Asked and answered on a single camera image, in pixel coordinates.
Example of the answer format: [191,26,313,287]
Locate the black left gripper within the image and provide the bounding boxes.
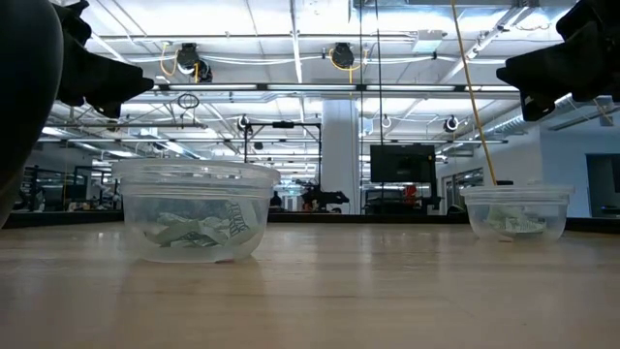
[50,0,155,119]

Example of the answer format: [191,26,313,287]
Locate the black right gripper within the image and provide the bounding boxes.
[495,0,620,123]

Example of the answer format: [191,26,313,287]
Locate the yellow slanted pole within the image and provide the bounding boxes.
[449,0,499,187]

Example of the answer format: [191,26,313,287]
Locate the large clear plastic bin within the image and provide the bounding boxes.
[109,157,282,266]

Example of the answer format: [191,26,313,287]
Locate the black background workstation shelving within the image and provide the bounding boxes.
[16,165,120,213]

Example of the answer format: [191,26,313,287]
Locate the black monitor screen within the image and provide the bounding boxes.
[369,143,437,184]

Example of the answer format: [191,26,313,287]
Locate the overhead light bar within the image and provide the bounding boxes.
[152,82,522,94]

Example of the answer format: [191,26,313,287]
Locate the white building column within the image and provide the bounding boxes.
[321,99,362,215]

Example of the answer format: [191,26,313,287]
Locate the silver ventilation duct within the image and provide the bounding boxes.
[483,94,574,138]

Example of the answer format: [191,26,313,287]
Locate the coiled black cable loop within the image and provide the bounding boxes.
[176,92,201,111]

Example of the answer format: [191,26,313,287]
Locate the black table edge rail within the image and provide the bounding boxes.
[3,210,620,234]

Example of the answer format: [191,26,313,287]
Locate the black hanging cable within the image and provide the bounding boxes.
[375,0,385,146]
[357,0,365,214]

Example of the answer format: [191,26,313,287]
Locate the black metal frame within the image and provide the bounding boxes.
[243,121,323,195]

